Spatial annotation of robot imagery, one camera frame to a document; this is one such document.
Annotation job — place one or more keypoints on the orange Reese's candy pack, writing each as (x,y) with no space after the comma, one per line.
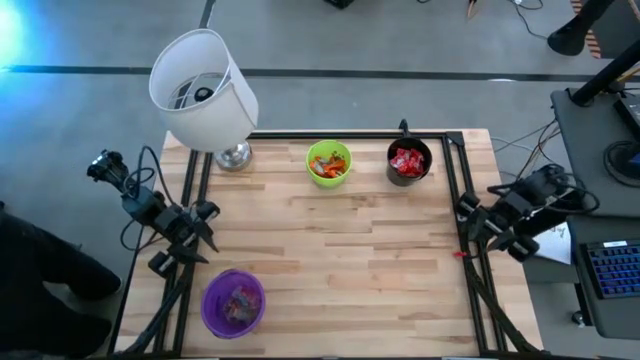
(340,164)
(332,173)
(317,166)
(327,161)

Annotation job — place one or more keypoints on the white paper sheet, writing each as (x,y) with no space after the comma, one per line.
(557,247)

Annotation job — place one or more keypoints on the purple plastic bucket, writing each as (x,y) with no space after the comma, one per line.
(212,305)

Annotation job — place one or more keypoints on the red Skittles candy pack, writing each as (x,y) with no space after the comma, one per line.
(399,157)
(417,156)
(416,170)
(402,171)

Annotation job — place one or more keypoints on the black pole with foot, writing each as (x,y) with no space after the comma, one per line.
(570,37)

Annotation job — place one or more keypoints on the black plastic bucket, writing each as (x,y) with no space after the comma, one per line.
(397,180)

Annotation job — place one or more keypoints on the white shade silver table lamp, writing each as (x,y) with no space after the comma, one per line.
(220,120)

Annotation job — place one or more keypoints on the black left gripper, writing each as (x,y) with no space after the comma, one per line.
(177,225)

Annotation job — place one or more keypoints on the small red candy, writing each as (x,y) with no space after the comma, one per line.
(459,254)

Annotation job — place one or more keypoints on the black backlit keyboard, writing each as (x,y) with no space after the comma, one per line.
(615,270)

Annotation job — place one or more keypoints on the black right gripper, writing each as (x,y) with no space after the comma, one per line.
(510,210)

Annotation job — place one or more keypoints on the black caster wheel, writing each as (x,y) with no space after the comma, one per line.
(578,317)

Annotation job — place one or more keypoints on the green plastic bucket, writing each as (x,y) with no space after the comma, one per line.
(315,150)

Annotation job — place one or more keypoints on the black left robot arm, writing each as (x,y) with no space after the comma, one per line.
(140,202)

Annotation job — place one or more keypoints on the person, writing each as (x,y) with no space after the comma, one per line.
(45,280)

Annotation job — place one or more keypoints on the wooden stick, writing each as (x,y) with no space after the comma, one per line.
(472,7)

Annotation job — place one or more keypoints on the grey desk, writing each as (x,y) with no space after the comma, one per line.
(600,320)
(585,140)

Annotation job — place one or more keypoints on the red white striped mat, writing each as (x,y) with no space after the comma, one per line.
(592,42)

